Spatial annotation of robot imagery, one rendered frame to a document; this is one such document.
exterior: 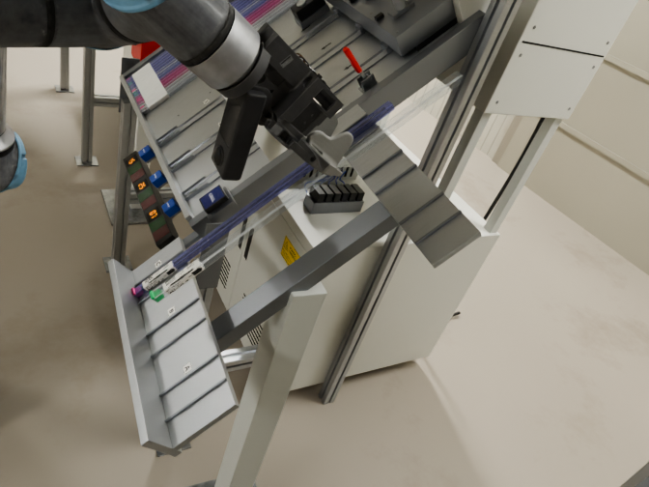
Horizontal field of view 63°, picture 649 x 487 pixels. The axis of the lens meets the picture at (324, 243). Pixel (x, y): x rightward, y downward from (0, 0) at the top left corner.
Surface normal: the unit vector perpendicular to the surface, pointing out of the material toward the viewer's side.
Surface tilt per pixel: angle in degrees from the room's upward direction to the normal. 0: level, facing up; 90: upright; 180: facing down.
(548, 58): 90
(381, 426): 0
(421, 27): 90
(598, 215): 90
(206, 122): 43
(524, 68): 90
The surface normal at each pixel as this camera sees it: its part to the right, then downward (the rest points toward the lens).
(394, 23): -0.38, -0.52
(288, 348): 0.40, 0.63
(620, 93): -0.79, 0.14
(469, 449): 0.28, -0.78
